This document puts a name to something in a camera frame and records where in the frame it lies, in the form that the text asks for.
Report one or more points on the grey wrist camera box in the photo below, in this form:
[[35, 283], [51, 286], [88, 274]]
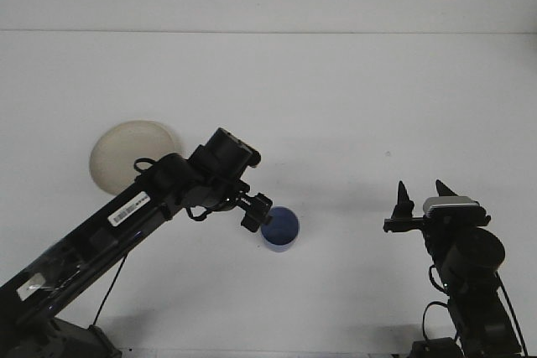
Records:
[[451, 203]]

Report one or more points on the pale round plate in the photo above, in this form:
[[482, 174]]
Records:
[[121, 152]]

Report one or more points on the pale blue cup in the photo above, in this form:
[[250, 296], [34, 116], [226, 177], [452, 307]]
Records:
[[283, 230]]

